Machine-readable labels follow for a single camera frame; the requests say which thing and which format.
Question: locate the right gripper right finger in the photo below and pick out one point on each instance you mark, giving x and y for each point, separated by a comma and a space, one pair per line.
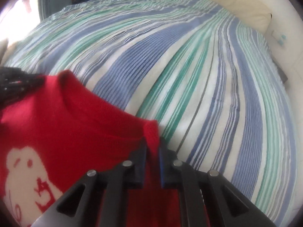
206, 198

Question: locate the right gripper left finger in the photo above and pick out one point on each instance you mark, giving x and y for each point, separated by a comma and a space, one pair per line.
99, 198

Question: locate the red sweater with white bunny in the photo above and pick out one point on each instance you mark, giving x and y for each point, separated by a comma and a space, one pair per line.
51, 138

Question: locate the blue green striped bedspread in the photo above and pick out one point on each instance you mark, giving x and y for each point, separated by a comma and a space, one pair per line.
206, 78

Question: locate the dark wooden nightstand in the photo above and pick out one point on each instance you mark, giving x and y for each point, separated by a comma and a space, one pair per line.
281, 73

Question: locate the wall socket with blue plugs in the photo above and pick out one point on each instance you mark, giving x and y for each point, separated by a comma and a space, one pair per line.
279, 37

